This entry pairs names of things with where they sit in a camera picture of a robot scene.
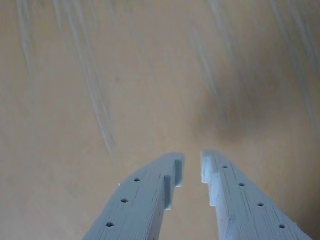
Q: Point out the grey-white gripper finger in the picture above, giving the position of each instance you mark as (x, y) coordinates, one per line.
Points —
(240, 205)
(140, 205)

